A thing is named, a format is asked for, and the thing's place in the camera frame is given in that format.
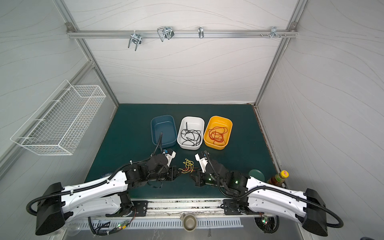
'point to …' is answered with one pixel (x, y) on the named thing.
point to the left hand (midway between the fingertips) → (183, 171)
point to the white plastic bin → (194, 123)
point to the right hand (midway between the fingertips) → (190, 171)
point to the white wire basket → (58, 126)
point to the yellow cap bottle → (278, 180)
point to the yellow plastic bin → (217, 121)
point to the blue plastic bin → (166, 125)
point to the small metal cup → (189, 222)
